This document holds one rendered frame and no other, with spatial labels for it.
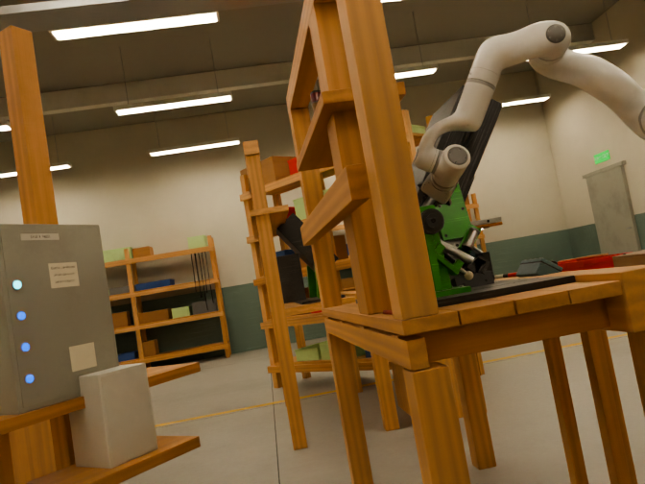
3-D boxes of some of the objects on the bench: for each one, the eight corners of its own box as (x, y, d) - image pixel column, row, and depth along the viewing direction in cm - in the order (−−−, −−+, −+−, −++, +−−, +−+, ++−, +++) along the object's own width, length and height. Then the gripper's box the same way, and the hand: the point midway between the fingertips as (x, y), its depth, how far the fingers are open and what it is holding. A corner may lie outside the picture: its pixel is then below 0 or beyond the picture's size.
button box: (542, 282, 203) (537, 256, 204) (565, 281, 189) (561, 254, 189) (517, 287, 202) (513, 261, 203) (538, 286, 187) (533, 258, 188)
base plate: (442, 288, 267) (442, 283, 267) (576, 281, 159) (574, 275, 159) (356, 303, 261) (355, 299, 262) (431, 308, 153) (430, 301, 153)
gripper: (416, 173, 185) (404, 197, 202) (459, 201, 182) (443, 223, 199) (427, 157, 187) (415, 181, 204) (470, 183, 185) (454, 207, 202)
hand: (430, 200), depth 200 cm, fingers closed on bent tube, 3 cm apart
